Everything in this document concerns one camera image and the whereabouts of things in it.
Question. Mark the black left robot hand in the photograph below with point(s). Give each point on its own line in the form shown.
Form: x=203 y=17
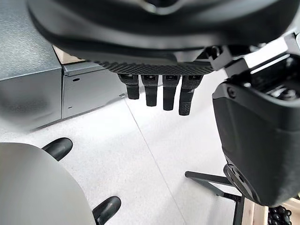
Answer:
x=150 y=35

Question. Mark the small grey metal cabinet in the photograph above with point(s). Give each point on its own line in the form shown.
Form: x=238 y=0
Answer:
x=89 y=91

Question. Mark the pale wooden board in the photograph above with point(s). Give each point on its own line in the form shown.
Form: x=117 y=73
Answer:
x=66 y=57

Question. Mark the large dark grey metal cabinet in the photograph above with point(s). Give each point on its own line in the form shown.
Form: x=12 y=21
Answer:
x=25 y=70

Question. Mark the dark robot foot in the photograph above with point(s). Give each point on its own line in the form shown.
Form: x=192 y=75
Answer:
x=58 y=147
x=106 y=209

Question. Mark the light wooden table panel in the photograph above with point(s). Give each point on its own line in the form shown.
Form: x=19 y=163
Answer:
x=255 y=214

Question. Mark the dark grape bunch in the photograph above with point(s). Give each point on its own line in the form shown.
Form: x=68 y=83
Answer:
x=279 y=215

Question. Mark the black metal table frame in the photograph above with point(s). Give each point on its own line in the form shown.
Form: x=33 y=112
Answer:
x=211 y=181

